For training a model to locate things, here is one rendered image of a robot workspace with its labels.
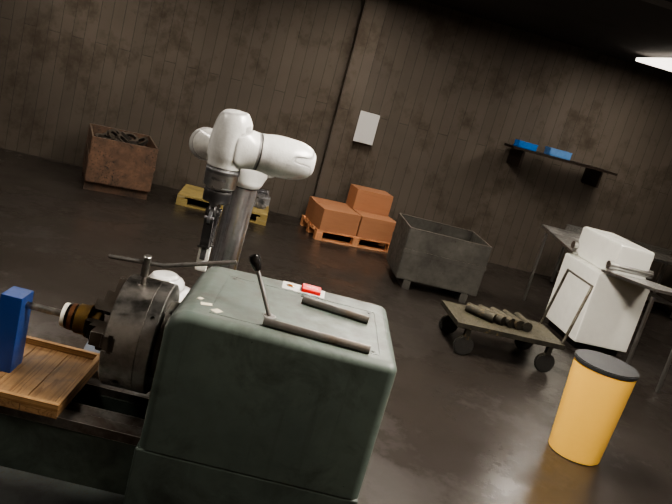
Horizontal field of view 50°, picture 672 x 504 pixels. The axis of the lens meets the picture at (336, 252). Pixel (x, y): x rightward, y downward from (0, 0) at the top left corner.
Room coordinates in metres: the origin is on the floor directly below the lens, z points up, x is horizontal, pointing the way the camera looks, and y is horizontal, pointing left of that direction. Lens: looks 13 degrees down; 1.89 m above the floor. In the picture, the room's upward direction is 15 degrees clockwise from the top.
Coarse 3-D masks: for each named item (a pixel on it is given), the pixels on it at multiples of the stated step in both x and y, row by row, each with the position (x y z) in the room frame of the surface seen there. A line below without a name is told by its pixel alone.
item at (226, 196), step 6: (204, 192) 1.87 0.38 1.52; (210, 192) 1.85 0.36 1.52; (216, 192) 1.85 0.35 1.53; (222, 192) 1.86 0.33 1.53; (228, 192) 1.88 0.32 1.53; (204, 198) 1.86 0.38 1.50; (210, 198) 1.85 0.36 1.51; (216, 198) 1.85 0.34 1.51; (222, 198) 1.86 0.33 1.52; (228, 198) 1.87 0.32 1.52; (210, 204) 1.85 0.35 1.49; (216, 204) 1.85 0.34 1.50; (222, 204) 1.86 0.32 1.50; (228, 204) 1.88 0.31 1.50; (216, 210) 1.86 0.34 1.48
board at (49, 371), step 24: (24, 360) 1.90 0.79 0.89; (48, 360) 1.94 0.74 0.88; (72, 360) 1.98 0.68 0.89; (96, 360) 1.99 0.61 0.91; (0, 384) 1.74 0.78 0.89; (24, 384) 1.77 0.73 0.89; (48, 384) 1.81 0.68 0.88; (72, 384) 1.81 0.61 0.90; (24, 408) 1.68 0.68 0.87; (48, 408) 1.68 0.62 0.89
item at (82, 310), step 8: (72, 304) 1.85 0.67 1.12; (72, 312) 1.83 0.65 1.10; (80, 312) 1.83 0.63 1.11; (88, 312) 1.83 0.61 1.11; (96, 312) 1.86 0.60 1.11; (64, 320) 1.82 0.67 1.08; (72, 320) 1.82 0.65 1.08; (80, 320) 1.82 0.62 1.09; (72, 328) 1.82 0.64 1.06; (80, 328) 1.82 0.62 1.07
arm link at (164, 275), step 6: (156, 270) 2.47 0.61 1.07; (162, 270) 2.48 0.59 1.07; (150, 276) 2.43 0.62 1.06; (156, 276) 2.41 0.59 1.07; (162, 276) 2.42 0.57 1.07; (168, 276) 2.43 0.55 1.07; (174, 276) 2.44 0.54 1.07; (174, 282) 2.42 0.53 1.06; (180, 282) 2.44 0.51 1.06; (180, 288) 2.43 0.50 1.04; (186, 288) 2.47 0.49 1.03; (180, 294) 2.42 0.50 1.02; (186, 294) 2.44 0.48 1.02; (180, 300) 2.41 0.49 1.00
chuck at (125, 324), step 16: (128, 288) 1.80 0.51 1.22; (144, 288) 1.82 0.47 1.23; (128, 304) 1.76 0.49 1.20; (144, 304) 1.77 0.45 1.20; (112, 320) 1.73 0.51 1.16; (128, 320) 1.73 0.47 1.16; (144, 320) 1.74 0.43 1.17; (128, 336) 1.72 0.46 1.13; (112, 352) 1.72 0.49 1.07; (128, 352) 1.71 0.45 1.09; (112, 368) 1.72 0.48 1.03; (128, 368) 1.71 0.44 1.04; (112, 384) 1.76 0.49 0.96; (128, 384) 1.74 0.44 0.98
